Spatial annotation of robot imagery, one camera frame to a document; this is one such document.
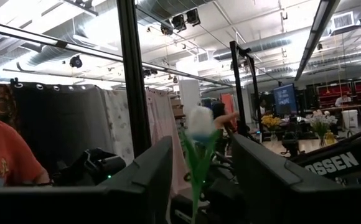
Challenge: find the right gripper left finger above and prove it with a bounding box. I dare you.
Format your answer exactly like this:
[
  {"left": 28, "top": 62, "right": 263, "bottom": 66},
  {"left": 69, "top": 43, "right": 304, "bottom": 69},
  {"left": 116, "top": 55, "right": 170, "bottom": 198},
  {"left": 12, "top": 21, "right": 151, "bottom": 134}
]
[{"left": 83, "top": 135, "right": 174, "bottom": 224}]

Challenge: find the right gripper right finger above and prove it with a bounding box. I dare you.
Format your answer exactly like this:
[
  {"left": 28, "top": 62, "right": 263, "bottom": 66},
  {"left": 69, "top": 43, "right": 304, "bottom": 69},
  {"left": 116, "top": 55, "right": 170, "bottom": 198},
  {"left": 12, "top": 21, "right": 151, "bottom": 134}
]
[{"left": 232, "top": 133, "right": 340, "bottom": 224}]

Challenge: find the white artificial tulip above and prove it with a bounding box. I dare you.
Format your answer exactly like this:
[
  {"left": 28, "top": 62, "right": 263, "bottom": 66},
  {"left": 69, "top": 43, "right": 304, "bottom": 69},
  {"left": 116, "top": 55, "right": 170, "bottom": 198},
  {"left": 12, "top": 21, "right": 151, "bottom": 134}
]
[{"left": 180, "top": 105, "right": 222, "bottom": 224}]

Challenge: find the yellow flower bouquet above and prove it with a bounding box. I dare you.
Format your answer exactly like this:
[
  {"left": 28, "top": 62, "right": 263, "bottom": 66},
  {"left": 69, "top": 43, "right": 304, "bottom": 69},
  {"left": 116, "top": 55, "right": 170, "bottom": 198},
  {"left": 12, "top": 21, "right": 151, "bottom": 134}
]
[{"left": 260, "top": 114, "right": 283, "bottom": 131}]

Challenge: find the pale pink curtain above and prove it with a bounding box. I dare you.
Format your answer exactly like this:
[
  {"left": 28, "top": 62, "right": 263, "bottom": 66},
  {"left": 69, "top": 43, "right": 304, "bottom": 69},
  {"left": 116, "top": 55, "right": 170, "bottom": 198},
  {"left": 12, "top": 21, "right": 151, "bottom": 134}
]
[{"left": 104, "top": 88, "right": 189, "bottom": 195}]

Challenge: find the pale flower bouquet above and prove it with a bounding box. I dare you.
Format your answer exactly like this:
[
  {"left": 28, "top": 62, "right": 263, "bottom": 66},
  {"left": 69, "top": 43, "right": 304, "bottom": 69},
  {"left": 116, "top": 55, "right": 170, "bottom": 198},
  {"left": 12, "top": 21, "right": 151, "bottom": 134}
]
[{"left": 306, "top": 109, "right": 339, "bottom": 147}]

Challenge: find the person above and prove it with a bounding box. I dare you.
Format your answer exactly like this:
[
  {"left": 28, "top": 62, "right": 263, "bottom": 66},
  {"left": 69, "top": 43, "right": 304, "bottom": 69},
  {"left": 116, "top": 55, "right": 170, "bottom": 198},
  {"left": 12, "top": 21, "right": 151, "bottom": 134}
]
[
  {"left": 0, "top": 110, "right": 51, "bottom": 188},
  {"left": 334, "top": 93, "right": 352, "bottom": 108},
  {"left": 211, "top": 101, "right": 240, "bottom": 131}
]

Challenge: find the blue monitor screen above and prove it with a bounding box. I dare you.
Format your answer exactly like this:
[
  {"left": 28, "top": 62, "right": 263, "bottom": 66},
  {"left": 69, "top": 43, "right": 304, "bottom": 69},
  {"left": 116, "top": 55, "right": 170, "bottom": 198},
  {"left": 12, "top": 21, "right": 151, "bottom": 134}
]
[{"left": 273, "top": 83, "right": 299, "bottom": 116}]

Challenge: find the black grommet curtain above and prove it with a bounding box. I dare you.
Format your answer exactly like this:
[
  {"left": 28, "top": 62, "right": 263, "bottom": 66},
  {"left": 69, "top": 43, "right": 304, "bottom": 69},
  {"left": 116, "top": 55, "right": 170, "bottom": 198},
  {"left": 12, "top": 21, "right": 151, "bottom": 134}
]
[{"left": 11, "top": 81, "right": 113, "bottom": 175}]

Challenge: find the white bin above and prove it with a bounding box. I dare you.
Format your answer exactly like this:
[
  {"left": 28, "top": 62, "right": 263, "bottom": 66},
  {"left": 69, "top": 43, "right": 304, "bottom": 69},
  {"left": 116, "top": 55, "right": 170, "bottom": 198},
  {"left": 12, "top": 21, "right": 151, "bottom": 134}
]
[{"left": 341, "top": 109, "right": 359, "bottom": 129}]

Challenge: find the red cabinet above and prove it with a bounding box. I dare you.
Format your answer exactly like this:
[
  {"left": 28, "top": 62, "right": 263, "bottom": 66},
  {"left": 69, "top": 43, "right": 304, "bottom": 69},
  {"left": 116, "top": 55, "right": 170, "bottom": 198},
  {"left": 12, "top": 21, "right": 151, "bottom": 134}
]
[{"left": 316, "top": 81, "right": 352, "bottom": 108}]

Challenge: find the black ceiling spotlight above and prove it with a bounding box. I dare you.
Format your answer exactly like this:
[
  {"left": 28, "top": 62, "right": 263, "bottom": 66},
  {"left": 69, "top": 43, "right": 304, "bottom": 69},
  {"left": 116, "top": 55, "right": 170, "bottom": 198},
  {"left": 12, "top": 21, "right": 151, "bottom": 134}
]
[
  {"left": 171, "top": 14, "right": 187, "bottom": 32},
  {"left": 160, "top": 23, "right": 174, "bottom": 36},
  {"left": 185, "top": 7, "right": 202, "bottom": 26}
]

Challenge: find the black rig frame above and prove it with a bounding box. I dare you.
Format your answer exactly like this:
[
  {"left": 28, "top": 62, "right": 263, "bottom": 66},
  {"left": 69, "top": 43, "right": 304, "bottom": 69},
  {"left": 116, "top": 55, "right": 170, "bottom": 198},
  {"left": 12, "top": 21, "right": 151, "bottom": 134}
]
[{"left": 229, "top": 40, "right": 258, "bottom": 138}]

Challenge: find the black vertical frame post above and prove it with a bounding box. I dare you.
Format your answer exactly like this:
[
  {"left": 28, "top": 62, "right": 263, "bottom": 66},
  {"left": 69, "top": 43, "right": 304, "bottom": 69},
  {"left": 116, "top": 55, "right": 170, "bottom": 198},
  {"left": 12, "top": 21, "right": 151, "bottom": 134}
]
[{"left": 116, "top": 0, "right": 152, "bottom": 158}]

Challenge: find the black ceiling camera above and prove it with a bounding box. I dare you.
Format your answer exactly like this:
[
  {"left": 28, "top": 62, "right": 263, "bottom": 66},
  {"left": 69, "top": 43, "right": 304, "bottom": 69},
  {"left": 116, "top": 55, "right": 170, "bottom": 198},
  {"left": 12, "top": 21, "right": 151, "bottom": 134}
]
[{"left": 69, "top": 55, "right": 83, "bottom": 68}]

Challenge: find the dark ceiling light rail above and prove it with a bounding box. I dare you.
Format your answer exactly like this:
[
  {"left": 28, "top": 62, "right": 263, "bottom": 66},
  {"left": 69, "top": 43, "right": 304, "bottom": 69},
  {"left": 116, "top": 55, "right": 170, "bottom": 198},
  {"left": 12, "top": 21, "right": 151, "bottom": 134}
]
[{"left": 294, "top": 0, "right": 340, "bottom": 82}]

